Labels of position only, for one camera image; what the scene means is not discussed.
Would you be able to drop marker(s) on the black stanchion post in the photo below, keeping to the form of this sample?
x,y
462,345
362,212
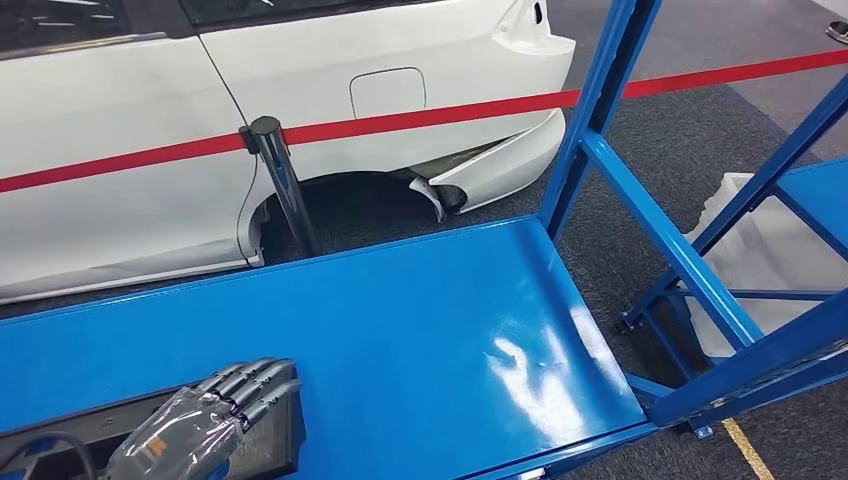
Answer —
x,y
285,185

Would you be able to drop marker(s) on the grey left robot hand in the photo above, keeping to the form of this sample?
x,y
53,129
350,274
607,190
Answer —
x,y
185,430

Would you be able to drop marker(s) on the white plastic crate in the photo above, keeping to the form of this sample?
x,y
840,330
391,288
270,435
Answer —
x,y
762,252

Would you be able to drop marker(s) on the white car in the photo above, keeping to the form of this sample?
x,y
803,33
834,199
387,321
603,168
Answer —
x,y
132,99

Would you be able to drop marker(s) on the blue metal shelf rack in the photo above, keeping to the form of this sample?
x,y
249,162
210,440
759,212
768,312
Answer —
x,y
815,192
397,331

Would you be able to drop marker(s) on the black plastic bracket part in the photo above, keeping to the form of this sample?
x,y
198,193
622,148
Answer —
x,y
278,437

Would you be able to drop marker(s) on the red barrier belt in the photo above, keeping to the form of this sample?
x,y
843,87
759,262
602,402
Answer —
x,y
397,121

